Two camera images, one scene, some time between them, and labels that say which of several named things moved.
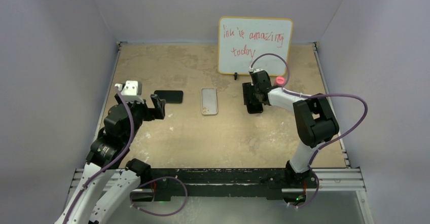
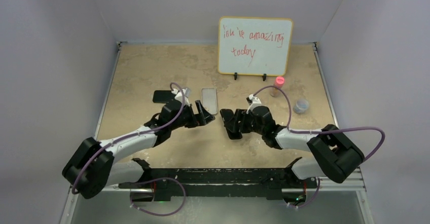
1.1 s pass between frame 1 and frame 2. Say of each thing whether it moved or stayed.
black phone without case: moved
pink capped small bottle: stayed
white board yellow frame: stayed
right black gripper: moved
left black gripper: moved
